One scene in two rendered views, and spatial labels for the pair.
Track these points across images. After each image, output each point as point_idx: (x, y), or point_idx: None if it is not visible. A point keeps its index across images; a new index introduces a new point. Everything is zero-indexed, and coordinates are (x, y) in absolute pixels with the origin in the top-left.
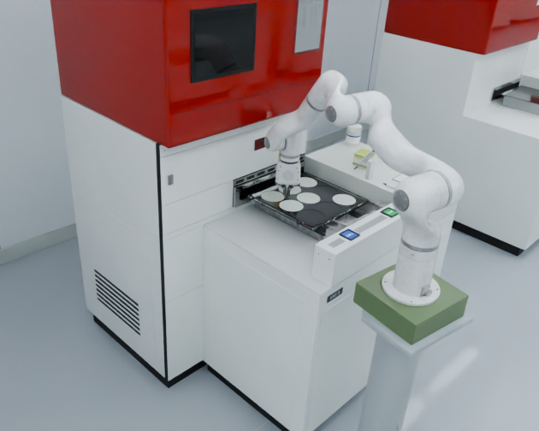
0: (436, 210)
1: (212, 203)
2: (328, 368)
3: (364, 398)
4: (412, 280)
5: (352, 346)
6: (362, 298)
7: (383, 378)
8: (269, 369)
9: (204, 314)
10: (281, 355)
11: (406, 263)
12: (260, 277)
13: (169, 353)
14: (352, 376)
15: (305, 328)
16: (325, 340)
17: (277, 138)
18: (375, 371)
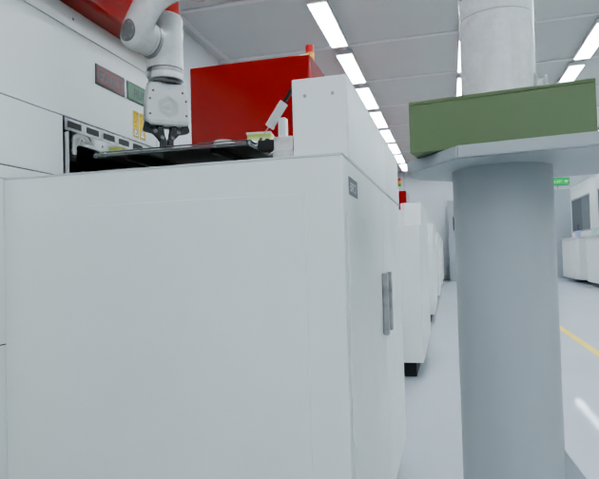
0: (391, 177)
1: (23, 139)
2: (363, 405)
3: (475, 422)
4: (518, 54)
5: (375, 375)
6: (434, 127)
7: (519, 318)
8: (226, 466)
9: (9, 432)
10: (256, 397)
11: (499, 21)
12: (173, 211)
13: None
14: (380, 467)
15: (317, 269)
16: (356, 308)
17: (151, 6)
18: (492, 317)
